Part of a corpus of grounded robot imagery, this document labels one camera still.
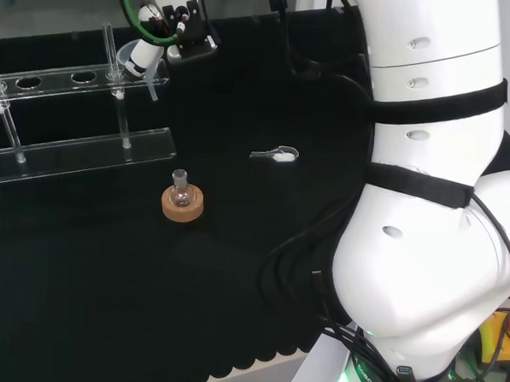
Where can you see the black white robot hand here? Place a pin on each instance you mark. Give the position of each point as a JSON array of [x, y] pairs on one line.
[[191, 29]]

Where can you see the translucent plastic funnel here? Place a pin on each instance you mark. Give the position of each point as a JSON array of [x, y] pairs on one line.
[[152, 86]]

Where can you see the glass weighing funnel with powder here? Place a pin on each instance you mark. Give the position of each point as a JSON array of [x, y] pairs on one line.
[[283, 157]]

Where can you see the clear acrylic funnel stand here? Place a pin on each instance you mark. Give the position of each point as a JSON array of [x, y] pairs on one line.
[[68, 155]]

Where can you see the glass round-bottom flask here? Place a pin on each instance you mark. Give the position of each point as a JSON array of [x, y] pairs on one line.
[[181, 196]]

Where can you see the black bench cloth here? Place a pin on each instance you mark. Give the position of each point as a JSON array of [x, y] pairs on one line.
[[104, 286]]

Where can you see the yellow stop button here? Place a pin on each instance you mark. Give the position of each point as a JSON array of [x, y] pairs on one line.
[[493, 340]]

